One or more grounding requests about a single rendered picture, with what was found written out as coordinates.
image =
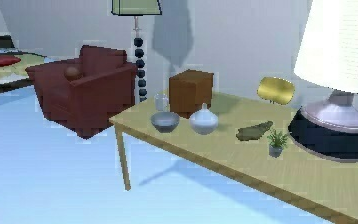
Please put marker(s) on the yellow oval dish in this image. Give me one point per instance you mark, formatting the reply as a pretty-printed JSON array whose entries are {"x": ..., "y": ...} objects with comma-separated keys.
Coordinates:
[{"x": 275, "y": 90}]

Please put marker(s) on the red pillow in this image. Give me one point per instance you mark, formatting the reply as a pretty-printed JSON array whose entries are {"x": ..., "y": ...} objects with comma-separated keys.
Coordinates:
[{"x": 2, "y": 60}]

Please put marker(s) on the white shade table lamp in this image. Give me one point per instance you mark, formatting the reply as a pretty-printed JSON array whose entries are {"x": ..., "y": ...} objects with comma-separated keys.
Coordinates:
[{"x": 337, "y": 100}]

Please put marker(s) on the light wooden table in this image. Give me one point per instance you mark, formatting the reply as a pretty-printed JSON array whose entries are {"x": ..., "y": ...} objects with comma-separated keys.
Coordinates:
[{"x": 240, "y": 166}]

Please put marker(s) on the grey bowl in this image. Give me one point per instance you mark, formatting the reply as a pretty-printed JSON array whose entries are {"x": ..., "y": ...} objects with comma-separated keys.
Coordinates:
[{"x": 165, "y": 121}]

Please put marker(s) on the bed with green cover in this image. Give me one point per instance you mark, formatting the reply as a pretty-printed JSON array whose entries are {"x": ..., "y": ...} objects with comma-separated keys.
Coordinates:
[{"x": 10, "y": 71}]

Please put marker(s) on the small potted plant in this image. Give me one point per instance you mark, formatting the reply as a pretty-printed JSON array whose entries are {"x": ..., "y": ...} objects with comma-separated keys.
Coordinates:
[{"x": 276, "y": 143}]

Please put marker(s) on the dark green flat object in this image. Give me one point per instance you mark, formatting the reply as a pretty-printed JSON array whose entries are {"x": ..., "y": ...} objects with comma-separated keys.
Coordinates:
[{"x": 253, "y": 131}]

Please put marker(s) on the brown ball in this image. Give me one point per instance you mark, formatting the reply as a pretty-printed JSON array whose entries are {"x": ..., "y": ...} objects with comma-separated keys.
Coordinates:
[{"x": 73, "y": 73}]

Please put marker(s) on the black laptop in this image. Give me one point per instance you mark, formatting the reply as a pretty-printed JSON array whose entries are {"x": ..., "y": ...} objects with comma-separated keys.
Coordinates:
[{"x": 2, "y": 43}]

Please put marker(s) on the clear glass cup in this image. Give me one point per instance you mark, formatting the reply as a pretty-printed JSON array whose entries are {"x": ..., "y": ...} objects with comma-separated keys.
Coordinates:
[{"x": 161, "y": 101}]

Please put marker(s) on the brown wooden box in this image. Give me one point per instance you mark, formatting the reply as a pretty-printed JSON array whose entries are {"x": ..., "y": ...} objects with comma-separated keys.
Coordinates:
[{"x": 190, "y": 91}]

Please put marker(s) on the dark red armchair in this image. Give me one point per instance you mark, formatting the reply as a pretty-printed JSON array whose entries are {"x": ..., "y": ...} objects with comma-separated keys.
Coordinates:
[{"x": 87, "y": 96}]

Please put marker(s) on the white round vase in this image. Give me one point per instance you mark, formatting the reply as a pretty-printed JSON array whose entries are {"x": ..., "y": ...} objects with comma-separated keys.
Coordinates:
[{"x": 203, "y": 121}]

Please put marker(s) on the green shade floor lamp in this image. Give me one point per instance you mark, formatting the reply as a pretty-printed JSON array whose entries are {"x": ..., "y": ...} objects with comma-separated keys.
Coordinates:
[{"x": 138, "y": 46}]

